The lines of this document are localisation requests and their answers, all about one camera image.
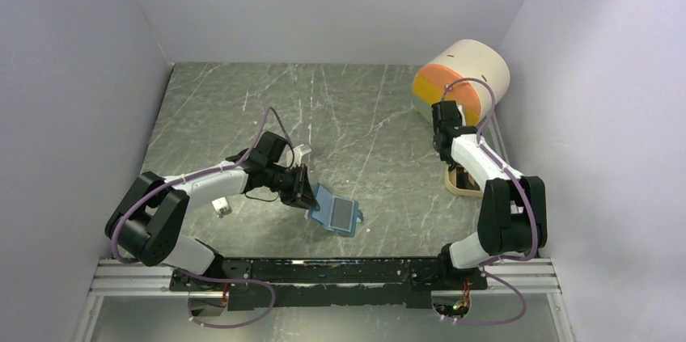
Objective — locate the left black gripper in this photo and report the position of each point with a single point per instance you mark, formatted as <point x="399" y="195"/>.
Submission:
<point x="301" y="194"/>

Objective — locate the grey VIP credit card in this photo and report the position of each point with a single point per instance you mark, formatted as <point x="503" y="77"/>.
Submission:
<point x="343" y="215"/>

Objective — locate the blue card holder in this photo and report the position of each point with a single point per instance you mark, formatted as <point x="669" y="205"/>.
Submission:
<point x="321" y="216"/>

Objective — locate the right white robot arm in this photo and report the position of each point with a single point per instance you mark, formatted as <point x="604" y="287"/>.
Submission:
<point x="512" y="219"/>

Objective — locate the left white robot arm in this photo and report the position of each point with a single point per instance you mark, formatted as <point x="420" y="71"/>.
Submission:
<point x="147" y="222"/>

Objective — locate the small white plastic piece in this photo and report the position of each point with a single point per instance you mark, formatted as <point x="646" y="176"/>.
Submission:
<point x="222" y="207"/>

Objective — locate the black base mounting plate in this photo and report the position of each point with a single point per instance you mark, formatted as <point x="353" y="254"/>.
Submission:
<point x="411" y="281"/>

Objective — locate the beige oval tray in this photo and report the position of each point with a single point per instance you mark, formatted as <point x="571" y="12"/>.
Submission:
<point x="459" y="182"/>

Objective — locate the beige cylindrical drawer box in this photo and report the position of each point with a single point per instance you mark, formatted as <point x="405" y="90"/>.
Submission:
<point x="469" y="72"/>

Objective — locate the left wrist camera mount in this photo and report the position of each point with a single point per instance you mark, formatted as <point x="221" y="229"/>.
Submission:
<point x="301" y="155"/>

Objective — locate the aluminium rail frame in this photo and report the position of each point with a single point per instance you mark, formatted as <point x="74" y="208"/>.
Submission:
<point x="530" y="274"/>

